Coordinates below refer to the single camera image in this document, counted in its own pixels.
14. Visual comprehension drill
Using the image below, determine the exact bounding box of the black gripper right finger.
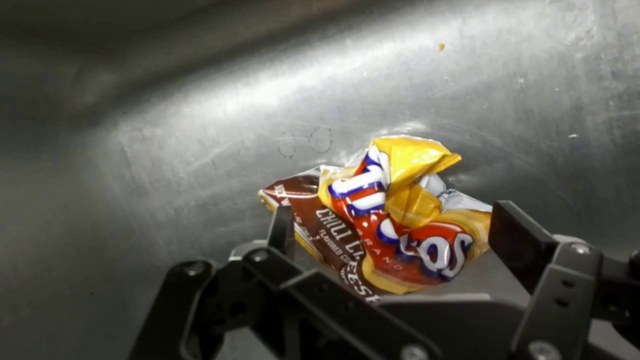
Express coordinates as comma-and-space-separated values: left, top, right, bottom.
488, 197, 640, 360

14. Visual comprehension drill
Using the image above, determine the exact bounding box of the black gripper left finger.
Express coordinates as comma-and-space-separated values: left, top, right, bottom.
127, 203, 444, 360

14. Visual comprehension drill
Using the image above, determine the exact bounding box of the yellow red chips packet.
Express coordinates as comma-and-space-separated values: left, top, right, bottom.
255, 134, 493, 297

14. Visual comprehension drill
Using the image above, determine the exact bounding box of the stainless steel double sink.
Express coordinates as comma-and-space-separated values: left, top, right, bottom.
0, 0, 640, 360

